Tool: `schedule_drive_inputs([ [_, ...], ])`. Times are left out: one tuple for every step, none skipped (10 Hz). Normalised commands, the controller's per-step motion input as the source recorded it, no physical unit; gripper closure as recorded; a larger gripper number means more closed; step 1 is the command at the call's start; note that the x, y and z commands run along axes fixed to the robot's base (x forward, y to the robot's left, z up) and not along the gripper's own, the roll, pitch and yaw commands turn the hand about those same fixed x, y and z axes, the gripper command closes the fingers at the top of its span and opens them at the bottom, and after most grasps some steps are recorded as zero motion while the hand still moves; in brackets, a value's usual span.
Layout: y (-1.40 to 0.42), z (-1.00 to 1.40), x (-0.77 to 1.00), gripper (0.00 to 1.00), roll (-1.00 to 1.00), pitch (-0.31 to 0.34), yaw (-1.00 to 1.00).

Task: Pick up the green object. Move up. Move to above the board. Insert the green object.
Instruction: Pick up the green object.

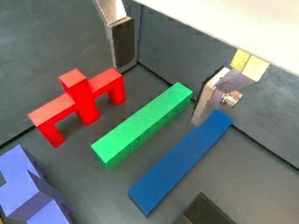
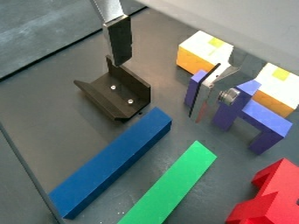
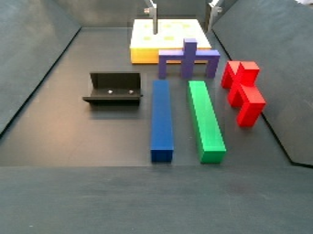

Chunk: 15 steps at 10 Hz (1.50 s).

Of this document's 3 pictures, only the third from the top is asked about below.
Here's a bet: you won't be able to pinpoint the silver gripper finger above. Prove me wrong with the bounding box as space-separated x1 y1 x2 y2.
145 0 158 35
207 0 222 29

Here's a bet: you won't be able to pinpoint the green long bar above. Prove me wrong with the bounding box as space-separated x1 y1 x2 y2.
187 80 226 164

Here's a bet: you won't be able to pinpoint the yellow slotted board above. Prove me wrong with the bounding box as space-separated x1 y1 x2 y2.
130 19 211 64

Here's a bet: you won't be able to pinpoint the purple cross-shaped block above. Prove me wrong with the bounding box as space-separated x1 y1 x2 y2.
159 38 221 79

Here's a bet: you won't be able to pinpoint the red cross-shaped block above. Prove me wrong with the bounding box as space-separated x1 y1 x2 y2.
221 60 266 127

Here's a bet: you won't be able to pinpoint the blue long bar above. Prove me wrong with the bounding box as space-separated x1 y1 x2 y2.
150 80 174 163

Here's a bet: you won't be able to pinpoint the black angle bracket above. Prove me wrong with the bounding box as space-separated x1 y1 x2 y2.
83 71 142 103

